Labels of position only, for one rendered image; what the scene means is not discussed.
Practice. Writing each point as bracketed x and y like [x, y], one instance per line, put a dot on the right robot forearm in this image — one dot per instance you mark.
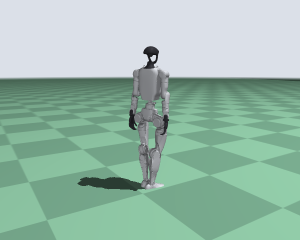
[165, 105]

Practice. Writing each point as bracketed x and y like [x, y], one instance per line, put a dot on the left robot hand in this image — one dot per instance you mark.
[132, 120]

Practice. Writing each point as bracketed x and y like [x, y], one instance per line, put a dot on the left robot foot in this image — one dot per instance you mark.
[144, 182]

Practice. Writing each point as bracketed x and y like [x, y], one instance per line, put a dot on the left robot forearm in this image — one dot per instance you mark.
[134, 103]

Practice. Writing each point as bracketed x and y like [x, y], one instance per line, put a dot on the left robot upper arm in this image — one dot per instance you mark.
[136, 83]

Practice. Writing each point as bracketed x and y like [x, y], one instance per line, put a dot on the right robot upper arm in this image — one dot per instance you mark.
[164, 76]

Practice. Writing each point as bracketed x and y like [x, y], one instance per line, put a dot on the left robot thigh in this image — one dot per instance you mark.
[143, 130]

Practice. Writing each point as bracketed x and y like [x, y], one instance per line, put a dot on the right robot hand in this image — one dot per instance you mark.
[165, 119]

